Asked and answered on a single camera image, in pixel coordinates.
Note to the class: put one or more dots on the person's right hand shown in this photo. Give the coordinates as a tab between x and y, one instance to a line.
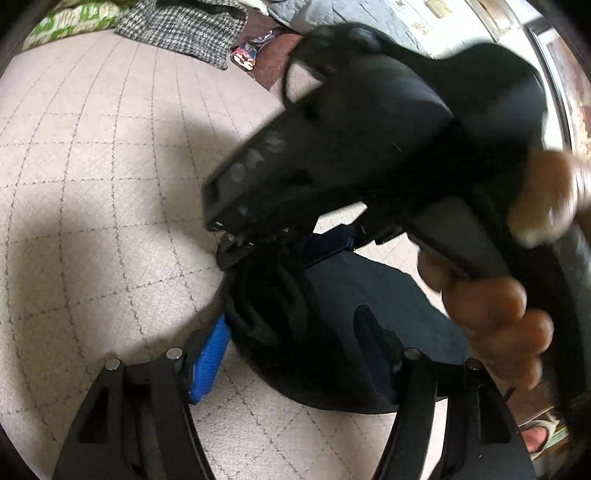
494	318

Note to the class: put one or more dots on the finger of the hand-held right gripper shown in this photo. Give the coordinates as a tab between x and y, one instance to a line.
337	242
235	251

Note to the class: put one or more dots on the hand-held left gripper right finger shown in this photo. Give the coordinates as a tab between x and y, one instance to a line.
418	387

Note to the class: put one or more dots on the person's foot in sandal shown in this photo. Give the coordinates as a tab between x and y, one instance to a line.
538	434

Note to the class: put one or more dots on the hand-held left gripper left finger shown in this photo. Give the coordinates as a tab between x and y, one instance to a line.
210	360

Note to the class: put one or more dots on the dark brown mat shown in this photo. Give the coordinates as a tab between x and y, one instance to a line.
277	60

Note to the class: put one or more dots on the beige checked carpet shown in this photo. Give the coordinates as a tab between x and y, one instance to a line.
120	198

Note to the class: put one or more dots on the houndstooth grey cloth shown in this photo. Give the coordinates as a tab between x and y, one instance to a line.
184	27

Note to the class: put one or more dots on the dark navy pants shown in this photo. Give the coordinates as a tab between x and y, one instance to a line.
332	332

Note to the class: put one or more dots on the colourful printed packet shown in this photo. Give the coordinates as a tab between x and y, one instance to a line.
247	51

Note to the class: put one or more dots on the blue grey quilted blanket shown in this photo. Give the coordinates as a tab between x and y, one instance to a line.
323	11

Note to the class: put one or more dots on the green white patterned cloth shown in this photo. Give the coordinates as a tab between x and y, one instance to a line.
69	21

